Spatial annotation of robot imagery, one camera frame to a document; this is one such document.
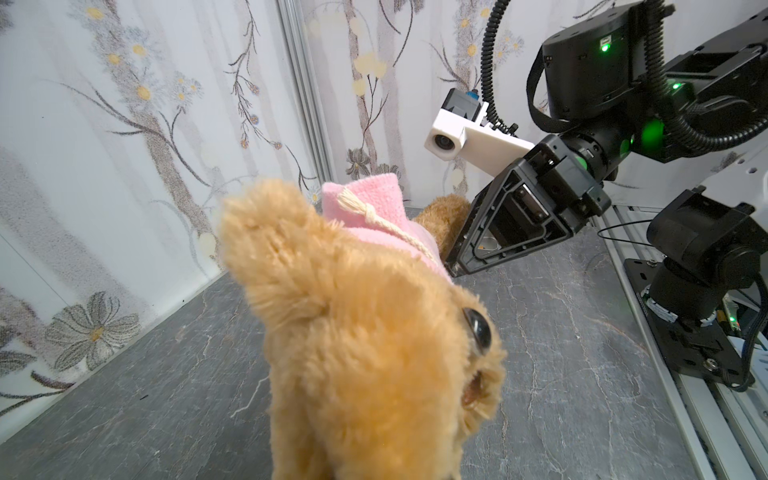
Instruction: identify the black corrugated cable conduit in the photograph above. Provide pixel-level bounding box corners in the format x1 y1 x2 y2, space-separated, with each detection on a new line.
479 0 520 136

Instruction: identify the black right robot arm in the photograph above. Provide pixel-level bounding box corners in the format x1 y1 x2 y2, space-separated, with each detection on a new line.
426 1 767 277

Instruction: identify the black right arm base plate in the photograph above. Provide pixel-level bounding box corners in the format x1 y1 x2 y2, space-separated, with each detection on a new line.
623 259 755 390

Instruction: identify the brown plush teddy bear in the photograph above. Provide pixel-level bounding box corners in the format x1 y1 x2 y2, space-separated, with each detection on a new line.
220 179 505 479

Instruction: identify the pink bear hoodie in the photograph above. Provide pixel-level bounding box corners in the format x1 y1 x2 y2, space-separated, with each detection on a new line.
321 173 450 280

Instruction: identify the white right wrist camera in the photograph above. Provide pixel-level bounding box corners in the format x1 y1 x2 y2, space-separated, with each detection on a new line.
424 88 535 176

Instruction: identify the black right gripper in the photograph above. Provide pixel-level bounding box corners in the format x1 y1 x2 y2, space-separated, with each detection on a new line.
445 133 612 278

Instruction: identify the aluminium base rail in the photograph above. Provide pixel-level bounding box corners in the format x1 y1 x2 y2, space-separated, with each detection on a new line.
593 205 767 479

